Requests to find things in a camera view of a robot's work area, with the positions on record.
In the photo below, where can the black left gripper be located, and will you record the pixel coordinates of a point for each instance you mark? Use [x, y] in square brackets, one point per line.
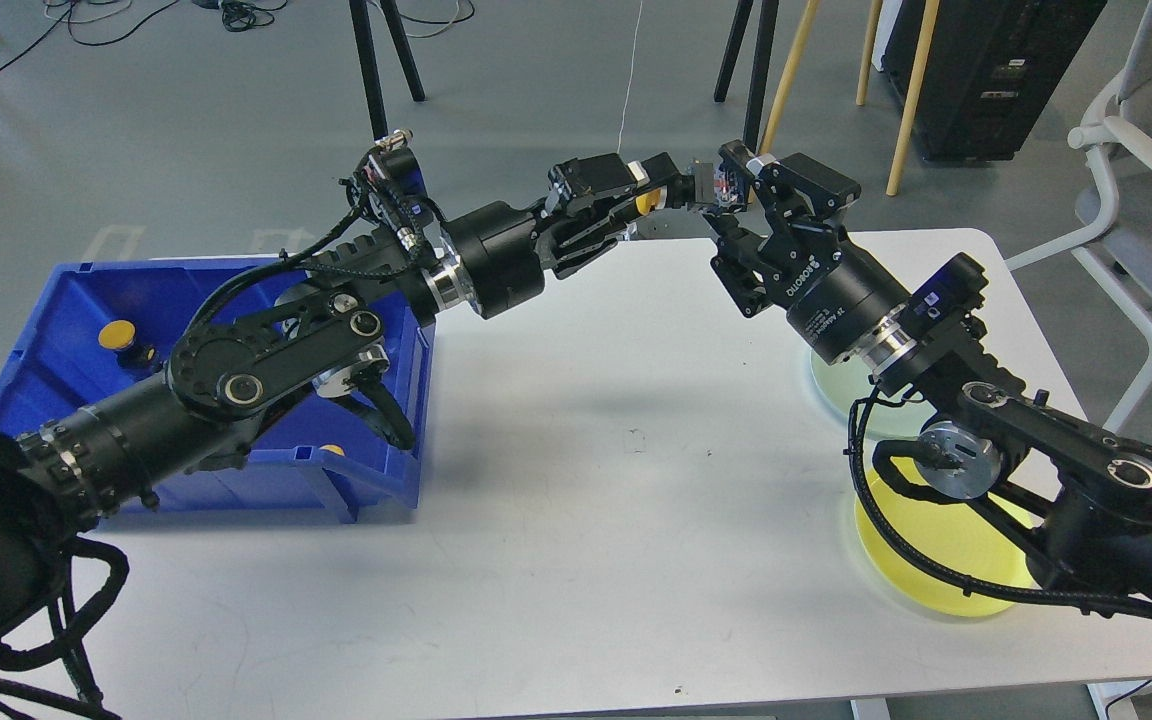
[505, 251]

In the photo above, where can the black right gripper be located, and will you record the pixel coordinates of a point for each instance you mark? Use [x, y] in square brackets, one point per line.
[835, 294]

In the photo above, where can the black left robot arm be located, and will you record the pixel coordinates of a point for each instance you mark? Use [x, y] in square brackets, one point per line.
[257, 347]

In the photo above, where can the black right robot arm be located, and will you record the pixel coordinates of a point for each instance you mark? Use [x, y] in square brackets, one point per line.
[944, 421]

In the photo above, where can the light green plate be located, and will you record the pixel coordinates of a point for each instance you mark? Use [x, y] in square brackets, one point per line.
[841, 384]

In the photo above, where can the yellow plate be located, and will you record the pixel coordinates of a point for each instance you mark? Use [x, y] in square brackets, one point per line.
[950, 534]

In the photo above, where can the yellow button in bin corner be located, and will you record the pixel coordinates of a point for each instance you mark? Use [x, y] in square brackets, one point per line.
[123, 339]

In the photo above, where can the wooden easel legs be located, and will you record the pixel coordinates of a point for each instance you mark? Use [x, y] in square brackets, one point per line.
[920, 83]

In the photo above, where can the black tripod legs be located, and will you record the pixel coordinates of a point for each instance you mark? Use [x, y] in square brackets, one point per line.
[752, 128]

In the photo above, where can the blue plastic bin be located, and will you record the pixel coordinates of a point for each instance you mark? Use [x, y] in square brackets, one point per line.
[57, 365]

